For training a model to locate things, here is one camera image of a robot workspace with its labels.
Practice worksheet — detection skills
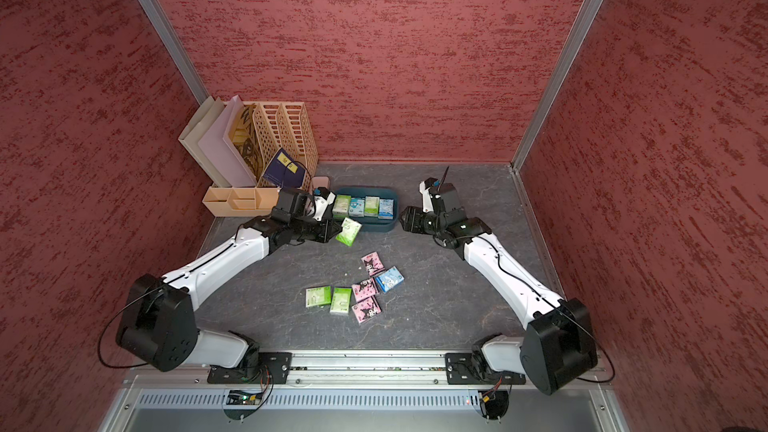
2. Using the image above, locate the green tissue pack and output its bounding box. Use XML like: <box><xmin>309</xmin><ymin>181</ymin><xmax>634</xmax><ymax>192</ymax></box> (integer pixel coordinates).
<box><xmin>335</xmin><ymin>217</ymin><xmax>362</xmax><ymax>247</ymax></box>
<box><xmin>365</xmin><ymin>196</ymin><xmax>380</xmax><ymax>218</ymax></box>
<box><xmin>330</xmin><ymin>287</ymin><xmax>352</xmax><ymax>315</ymax></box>
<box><xmin>332</xmin><ymin>194</ymin><xmax>352</xmax><ymax>220</ymax></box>
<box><xmin>305</xmin><ymin>286</ymin><xmax>333</xmax><ymax>308</ymax></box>

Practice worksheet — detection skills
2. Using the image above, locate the blue tissue pack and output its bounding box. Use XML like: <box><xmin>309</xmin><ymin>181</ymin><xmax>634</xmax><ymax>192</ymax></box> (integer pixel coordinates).
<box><xmin>378</xmin><ymin>198</ymin><xmax>395</xmax><ymax>220</ymax></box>
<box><xmin>374</xmin><ymin>267</ymin><xmax>404</xmax><ymax>293</ymax></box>
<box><xmin>348</xmin><ymin>197</ymin><xmax>366</xmax><ymax>217</ymax></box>

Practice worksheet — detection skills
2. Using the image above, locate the teal plastic storage box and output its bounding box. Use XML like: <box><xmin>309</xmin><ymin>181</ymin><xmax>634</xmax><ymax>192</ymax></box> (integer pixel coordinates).
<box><xmin>332</xmin><ymin>186</ymin><xmax>399</xmax><ymax>233</ymax></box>

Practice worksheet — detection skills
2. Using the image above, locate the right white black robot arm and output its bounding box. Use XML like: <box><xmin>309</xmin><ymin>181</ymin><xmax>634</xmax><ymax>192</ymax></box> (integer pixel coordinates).
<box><xmin>399</xmin><ymin>206</ymin><xmax>617</xmax><ymax>395</ymax></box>

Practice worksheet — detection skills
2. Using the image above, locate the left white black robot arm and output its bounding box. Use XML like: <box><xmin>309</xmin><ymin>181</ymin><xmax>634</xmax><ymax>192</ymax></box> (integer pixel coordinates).
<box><xmin>113</xmin><ymin>216</ymin><xmax>342</xmax><ymax>383</ymax></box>

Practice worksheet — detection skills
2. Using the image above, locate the pink pencil case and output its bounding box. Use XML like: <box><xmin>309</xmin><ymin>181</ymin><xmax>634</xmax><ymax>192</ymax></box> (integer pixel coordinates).
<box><xmin>311</xmin><ymin>176</ymin><xmax>331</xmax><ymax>189</ymax></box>

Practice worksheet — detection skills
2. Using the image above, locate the dark blue booklet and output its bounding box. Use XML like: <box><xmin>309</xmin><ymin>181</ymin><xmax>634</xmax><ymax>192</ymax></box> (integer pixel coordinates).
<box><xmin>262</xmin><ymin>148</ymin><xmax>307</xmax><ymax>189</ymax></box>

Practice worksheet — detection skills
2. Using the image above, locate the pink tissue pack bottom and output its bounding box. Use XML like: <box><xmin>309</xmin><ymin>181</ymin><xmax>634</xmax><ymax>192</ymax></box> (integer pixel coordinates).
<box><xmin>351</xmin><ymin>296</ymin><xmax>382</xmax><ymax>324</ymax></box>

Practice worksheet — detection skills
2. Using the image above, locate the gold patterned book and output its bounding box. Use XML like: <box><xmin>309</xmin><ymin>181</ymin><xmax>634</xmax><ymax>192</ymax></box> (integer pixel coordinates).
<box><xmin>229</xmin><ymin>105</ymin><xmax>263</xmax><ymax>182</ymax></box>

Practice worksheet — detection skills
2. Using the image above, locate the lilac folder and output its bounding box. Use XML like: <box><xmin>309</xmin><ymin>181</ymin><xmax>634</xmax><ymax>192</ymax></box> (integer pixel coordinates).
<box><xmin>198</xmin><ymin>95</ymin><xmax>256</xmax><ymax>188</ymax></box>

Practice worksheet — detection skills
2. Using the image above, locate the beige folder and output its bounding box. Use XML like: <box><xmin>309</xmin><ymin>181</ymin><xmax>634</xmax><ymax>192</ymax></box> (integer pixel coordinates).
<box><xmin>178</xmin><ymin>95</ymin><xmax>232</xmax><ymax>188</ymax></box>

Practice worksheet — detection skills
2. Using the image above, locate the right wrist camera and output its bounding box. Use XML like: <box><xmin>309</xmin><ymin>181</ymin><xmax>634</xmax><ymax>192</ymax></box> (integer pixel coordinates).
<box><xmin>419</xmin><ymin>177</ymin><xmax>462</xmax><ymax>215</ymax></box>

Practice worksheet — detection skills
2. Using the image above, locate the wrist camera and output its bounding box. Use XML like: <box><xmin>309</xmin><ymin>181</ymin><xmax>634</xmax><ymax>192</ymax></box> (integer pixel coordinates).
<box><xmin>271</xmin><ymin>187</ymin><xmax>336</xmax><ymax>223</ymax></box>
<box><xmin>419</xmin><ymin>177</ymin><xmax>462</xmax><ymax>215</ymax></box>

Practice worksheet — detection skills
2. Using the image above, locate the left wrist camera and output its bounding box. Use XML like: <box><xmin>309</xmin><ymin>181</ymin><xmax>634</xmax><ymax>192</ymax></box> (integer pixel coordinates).
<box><xmin>271</xmin><ymin>187</ymin><xmax>336</xmax><ymax>223</ymax></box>

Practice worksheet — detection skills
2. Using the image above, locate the aluminium front rail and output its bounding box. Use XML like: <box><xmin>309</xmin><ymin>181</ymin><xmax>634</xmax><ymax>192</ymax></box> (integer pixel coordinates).
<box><xmin>125</xmin><ymin>347</ymin><xmax>613</xmax><ymax>390</ymax></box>

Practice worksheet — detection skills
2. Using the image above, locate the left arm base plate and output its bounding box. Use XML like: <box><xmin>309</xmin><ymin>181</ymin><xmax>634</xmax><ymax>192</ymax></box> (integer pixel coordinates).
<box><xmin>207</xmin><ymin>352</ymin><xmax>293</xmax><ymax>385</ymax></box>

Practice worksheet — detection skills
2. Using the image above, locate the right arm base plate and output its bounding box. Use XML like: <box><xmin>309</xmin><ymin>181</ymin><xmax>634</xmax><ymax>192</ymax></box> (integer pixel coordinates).
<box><xmin>444</xmin><ymin>352</ymin><xmax>526</xmax><ymax>386</ymax></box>

